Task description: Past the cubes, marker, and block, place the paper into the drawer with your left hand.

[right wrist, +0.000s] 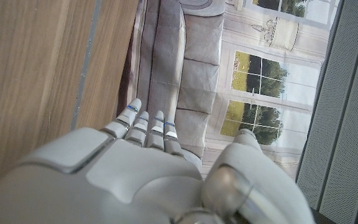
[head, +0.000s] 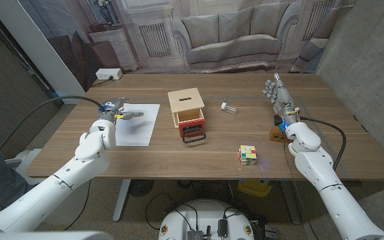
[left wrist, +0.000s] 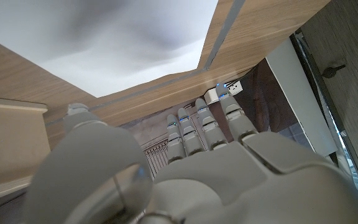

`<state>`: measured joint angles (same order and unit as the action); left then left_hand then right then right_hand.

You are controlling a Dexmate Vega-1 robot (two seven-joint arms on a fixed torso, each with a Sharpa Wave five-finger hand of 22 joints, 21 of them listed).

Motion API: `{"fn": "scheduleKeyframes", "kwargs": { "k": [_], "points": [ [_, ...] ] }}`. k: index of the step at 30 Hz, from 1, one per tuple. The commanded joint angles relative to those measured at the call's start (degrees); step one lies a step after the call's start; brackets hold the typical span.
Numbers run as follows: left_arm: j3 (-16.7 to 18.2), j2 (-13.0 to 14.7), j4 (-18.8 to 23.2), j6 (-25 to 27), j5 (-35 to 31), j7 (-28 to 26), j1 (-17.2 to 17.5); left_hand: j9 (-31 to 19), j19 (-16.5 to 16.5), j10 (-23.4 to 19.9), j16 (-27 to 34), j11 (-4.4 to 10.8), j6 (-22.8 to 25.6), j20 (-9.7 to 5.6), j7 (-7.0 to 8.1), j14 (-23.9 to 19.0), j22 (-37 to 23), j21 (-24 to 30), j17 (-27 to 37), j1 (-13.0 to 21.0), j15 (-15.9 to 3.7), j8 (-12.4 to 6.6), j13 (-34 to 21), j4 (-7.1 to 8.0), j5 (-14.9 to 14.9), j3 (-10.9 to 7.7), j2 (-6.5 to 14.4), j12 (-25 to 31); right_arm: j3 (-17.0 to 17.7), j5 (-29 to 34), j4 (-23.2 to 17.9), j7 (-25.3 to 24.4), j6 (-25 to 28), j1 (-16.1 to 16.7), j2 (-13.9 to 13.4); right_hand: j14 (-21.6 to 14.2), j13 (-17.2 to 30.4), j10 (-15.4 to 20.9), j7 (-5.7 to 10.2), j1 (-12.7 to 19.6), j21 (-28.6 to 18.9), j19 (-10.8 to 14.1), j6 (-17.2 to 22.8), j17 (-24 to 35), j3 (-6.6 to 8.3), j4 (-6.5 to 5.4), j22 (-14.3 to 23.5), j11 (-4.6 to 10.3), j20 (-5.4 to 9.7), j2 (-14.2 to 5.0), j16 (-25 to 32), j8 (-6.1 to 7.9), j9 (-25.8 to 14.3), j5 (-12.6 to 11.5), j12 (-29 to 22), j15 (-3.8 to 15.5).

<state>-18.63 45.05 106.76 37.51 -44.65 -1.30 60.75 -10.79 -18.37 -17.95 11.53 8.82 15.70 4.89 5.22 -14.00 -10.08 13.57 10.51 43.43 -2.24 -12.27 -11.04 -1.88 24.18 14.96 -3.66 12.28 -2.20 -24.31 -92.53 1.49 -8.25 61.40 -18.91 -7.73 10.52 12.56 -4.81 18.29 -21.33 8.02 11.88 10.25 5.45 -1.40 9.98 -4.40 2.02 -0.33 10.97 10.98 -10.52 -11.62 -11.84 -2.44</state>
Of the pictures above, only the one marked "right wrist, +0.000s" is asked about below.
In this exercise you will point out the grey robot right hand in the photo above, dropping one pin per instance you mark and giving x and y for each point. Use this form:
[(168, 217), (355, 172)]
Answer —
[(104, 186)]

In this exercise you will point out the printed living room backdrop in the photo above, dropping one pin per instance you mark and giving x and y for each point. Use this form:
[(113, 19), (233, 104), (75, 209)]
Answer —
[(204, 77)]

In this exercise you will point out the grey perforated wall panel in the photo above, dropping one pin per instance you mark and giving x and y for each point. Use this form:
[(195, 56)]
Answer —
[(343, 124)]

